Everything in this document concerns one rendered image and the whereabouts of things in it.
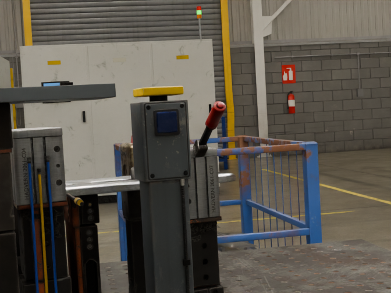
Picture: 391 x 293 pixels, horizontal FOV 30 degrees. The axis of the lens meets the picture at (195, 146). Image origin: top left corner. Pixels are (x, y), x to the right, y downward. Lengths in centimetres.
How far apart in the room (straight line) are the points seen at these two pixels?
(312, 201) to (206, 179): 210
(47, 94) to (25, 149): 21
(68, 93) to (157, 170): 17
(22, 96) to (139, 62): 829
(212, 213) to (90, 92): 36
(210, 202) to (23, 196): 31
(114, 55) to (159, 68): 58
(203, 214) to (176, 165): 21
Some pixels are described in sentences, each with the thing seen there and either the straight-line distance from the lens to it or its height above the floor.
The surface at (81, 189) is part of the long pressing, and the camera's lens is 128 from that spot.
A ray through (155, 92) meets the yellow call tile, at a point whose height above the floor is 115.
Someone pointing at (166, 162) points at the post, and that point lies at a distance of 102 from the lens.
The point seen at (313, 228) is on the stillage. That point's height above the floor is 57.
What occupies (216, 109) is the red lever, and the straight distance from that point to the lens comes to 109.
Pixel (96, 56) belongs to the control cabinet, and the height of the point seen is 184.
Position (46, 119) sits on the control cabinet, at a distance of 914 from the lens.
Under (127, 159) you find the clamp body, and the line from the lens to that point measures 156.
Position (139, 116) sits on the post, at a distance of 102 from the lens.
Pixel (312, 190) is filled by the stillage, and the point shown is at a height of 73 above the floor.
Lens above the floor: 113
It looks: 3 degrees down
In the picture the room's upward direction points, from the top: 3 degrees counter-clockwise
